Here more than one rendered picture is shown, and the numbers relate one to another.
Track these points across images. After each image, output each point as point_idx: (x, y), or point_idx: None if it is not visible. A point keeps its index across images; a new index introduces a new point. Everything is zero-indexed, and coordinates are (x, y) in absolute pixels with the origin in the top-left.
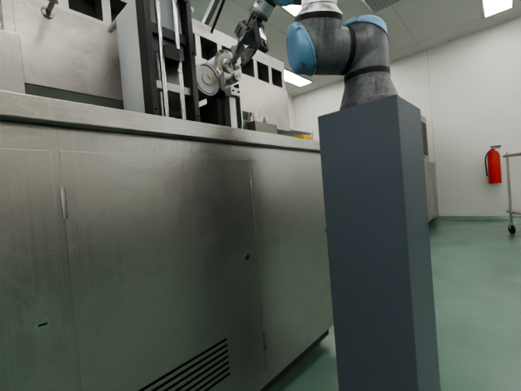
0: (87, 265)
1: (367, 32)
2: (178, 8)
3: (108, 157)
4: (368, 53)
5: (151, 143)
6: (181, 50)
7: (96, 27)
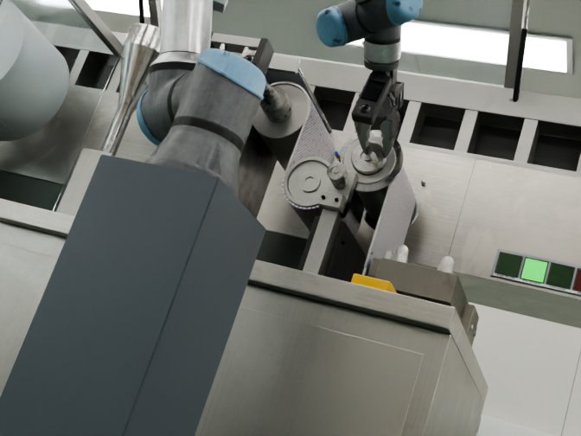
0: None
1: (189, 74)
2: None
3: (1, 247)
4: (180, 103)
5: (47, 241)
6: None
7: None
